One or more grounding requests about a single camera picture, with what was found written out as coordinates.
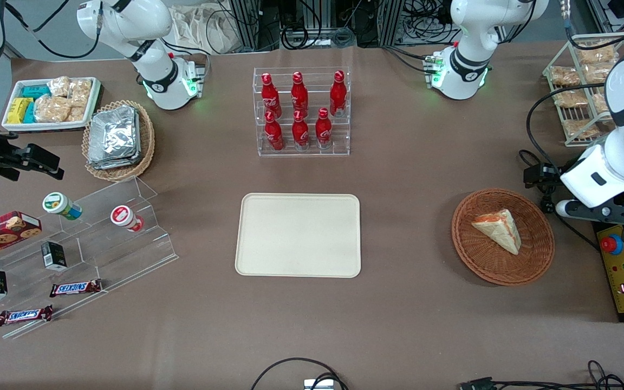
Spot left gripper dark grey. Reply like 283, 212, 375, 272
523, 162, 624, 225

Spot white rectangular snack tray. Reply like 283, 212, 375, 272
2, 76, 102, 132

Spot wrapped triangular sandwich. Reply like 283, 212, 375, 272
471, 209, 523, 256

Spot round brown wicker basket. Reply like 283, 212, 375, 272
451, 187, 556, 287

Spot oval light wicker basket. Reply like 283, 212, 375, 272
82, 100, 156, 183

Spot cream plastic tray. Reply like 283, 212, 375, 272
235, 193, 362, 279

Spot green lid yogurt cup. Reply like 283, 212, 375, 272
42, 192, 83, 220

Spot yellow snack packet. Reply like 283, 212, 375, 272
7, 97, 34, 125

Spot silver foil packets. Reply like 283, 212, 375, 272
87, 105, 143, 170

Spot small black barcode box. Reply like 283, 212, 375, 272
41, 240, 68, 272

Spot red lid yogurt cup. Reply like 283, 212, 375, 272
109, 204, 145, 233

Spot clear acrylic stepped stand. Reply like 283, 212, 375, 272
0, 175, 179, 340

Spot Snickers chocolate bar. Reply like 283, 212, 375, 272
0, 304, 54, 327
49, 278, 103, 298

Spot clear acrylic bottle rack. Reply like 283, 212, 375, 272
252, 66, 351, 158

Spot red cola bottle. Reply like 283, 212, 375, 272
264, 110, 285, 152
290, 71, 309, 118
315, 107, 333, 150
261, 72, 282, 118
329, 70, 348, 118
291, 110, 310, 151

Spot beige cloth bag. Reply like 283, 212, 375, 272
170, 4, 245, 55

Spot white wire rack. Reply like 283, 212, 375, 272
542, 32, 624, 148

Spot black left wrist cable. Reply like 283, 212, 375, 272
517, 83, 617, 253

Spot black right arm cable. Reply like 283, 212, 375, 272
2, 0, 102, 60

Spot aluminium frame beam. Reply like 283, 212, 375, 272
585, 0, 624, 36

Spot black left arm base cables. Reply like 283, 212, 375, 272
381, 44, 438, 75

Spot black connector with cable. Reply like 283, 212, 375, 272
459, 360, 624, 390

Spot aluminium frame post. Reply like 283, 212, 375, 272
378, 0, 406, 47
229, 0, 281, 53

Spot black cable bundle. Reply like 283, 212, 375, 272
279, 0, 379, 50

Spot black looped table cable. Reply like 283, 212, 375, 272
250, 357, 349, 390

